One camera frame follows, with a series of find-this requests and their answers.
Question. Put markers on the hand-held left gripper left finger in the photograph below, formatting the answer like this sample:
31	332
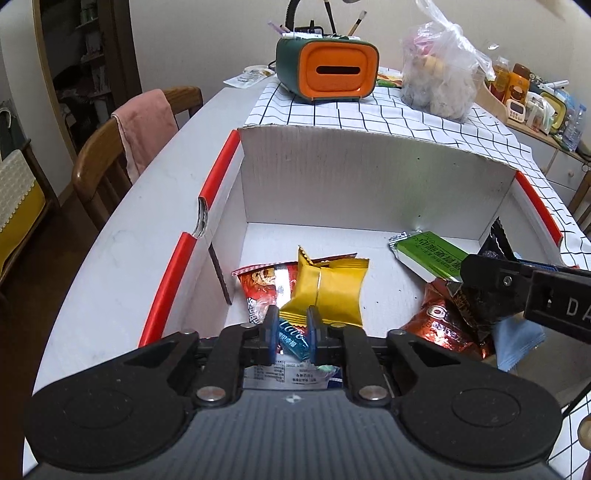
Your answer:
272	332

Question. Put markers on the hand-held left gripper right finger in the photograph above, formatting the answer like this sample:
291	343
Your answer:
314	334

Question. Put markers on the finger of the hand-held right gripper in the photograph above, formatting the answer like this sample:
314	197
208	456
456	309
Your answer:
549	266
494	281

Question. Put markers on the blue candy packet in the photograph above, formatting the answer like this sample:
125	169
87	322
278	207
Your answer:
293	341

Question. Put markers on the black snack packet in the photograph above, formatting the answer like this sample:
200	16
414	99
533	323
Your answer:
494	244

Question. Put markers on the green snack pouch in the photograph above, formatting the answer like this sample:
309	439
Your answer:
286	376

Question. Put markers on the brown foil snack packet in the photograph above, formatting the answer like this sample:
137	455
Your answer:
434	323

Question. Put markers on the red cardboard box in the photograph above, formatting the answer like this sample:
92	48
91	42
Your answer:
369	184

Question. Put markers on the clear plastic bag of snacks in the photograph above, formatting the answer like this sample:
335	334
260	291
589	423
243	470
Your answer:
438	78

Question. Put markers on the gold snack packet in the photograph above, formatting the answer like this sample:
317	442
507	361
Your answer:
341	290
304	286

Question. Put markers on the red snack packet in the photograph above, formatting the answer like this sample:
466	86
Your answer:
258	281

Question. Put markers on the light blue packet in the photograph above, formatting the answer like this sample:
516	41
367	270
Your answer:
517	344

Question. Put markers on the green bar packet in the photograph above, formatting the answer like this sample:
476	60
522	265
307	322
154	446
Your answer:
429	254

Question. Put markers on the wooden chair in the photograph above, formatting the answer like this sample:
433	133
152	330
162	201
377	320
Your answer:
581	198
97	166

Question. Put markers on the white side cabinet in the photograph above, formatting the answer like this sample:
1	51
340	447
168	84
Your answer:
563	166

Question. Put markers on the clear water bottle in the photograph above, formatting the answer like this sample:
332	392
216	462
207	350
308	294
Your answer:
574	129

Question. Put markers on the yellow rimmed container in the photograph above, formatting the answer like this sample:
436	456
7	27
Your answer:
554	113

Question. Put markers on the white kitchen timer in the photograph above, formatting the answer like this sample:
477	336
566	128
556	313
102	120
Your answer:
517	111

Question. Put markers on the orange jars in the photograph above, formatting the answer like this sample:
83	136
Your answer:
515	83

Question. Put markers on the white checked tablecloth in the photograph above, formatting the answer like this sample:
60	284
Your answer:
369	117

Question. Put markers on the green and red packet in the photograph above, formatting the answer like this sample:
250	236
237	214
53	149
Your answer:
388	81

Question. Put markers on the pink towel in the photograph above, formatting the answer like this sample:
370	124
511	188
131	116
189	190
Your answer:
145	134

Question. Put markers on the white packet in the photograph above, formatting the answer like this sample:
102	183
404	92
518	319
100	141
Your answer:
249	76

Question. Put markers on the green and orange tissue box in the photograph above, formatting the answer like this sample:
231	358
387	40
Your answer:
332	69

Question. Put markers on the yellow cushion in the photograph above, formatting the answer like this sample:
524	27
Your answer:
23	226

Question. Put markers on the wooden bench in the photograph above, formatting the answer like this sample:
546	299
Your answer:
27	194

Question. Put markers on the paint brush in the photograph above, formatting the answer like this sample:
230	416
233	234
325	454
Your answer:
356	23
330	18

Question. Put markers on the cream knitted blanket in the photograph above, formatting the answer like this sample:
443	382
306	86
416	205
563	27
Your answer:
16	189

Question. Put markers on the white marker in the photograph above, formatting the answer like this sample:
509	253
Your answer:
302	34

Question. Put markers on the purple pen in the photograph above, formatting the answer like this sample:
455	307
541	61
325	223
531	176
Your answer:
275	27

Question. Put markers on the silver desk lamp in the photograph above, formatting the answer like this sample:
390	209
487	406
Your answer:
292	16

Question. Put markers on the dark wooden bookshelf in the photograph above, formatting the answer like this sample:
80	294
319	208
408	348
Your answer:
92	69

